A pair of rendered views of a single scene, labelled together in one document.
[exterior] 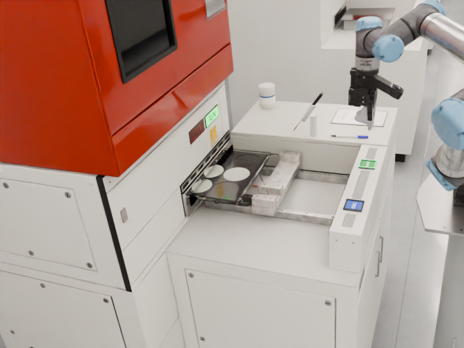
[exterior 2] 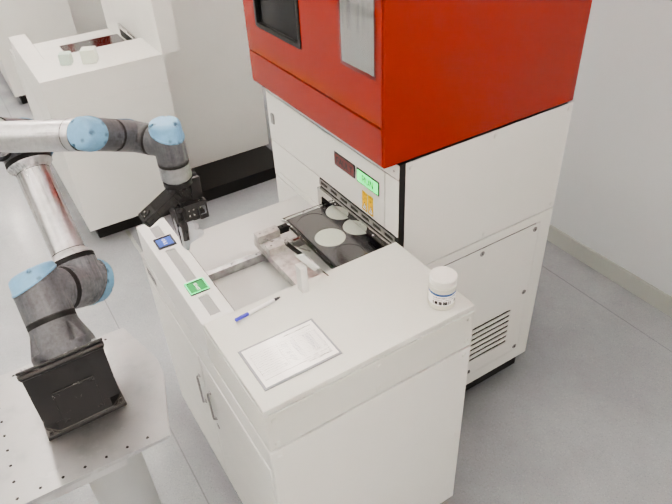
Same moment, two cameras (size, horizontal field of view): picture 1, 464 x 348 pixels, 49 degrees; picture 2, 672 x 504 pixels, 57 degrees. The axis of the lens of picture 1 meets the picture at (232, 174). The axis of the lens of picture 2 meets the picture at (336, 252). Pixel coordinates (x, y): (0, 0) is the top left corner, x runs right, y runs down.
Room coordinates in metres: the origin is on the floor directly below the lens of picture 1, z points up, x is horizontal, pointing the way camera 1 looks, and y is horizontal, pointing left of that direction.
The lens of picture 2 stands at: (2.61, -1.35, 2.07)
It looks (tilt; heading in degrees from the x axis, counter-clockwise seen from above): 37 degrees down; 125
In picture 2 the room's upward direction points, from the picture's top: 3 degrees counter-clockwise
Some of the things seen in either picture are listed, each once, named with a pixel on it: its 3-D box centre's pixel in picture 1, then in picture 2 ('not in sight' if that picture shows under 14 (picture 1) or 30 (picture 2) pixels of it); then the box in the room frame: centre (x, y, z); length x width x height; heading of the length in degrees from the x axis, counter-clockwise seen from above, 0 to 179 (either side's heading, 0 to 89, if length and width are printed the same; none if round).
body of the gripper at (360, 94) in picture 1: (364, 86); (184, 198); (1.53, -0.45, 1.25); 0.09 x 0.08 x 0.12; 65
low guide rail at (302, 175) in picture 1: (291, 173); not in sight; (1.73, -0.23, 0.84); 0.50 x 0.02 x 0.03; 65
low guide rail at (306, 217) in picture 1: (270, 211); (268, 253); (1.48, -0.12, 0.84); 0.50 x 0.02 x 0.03; 65
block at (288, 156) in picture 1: (290, 156); not in sight; (1.76, -0.24, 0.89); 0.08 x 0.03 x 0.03; 65
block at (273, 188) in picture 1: (271, 188); (278, 246); (1.54, -0.13, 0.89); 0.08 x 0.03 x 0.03; 65
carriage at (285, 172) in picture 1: (278, 184); (291, 265); (1.61, -0.17, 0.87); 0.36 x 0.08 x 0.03; 155
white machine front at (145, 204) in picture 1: (181, 168); (327, 169); (1.54, 0.17, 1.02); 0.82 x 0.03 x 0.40; 155
